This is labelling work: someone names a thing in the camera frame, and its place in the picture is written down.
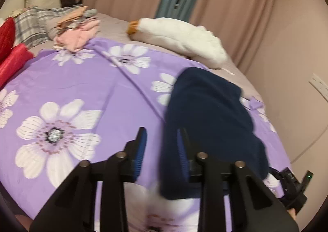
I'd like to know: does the navy blue fleece garment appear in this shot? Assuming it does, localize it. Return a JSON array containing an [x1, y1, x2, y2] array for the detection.
[[159, 67, 269, 200]]

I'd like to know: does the white goose plush toy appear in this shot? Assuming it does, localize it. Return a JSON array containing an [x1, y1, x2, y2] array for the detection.
[[126, 17, 228, 70]]

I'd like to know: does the white wall outlet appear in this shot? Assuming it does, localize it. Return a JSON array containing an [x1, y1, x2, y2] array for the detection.
[[309, 73, 328, 103]]

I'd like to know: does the pink garment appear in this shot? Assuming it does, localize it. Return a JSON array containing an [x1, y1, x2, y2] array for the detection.
[[52, 17, 101, 52]]

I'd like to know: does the peach cloth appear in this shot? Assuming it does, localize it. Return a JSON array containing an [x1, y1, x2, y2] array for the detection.
[[57, 7, 88, 29]]

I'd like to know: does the purple floral bed sheet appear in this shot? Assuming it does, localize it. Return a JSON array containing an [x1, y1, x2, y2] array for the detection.
[[0, 37, 293, 232]]

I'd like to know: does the red puffer jacket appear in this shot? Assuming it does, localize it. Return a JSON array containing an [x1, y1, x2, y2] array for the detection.
[[0, 18, 35, 89]]

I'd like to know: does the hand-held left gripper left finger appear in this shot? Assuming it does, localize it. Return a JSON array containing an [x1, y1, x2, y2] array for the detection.
[[29, 127, 148, 232]]

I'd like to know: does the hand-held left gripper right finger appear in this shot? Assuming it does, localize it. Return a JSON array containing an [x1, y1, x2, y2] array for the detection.
[[177, 127, 299, 232]]

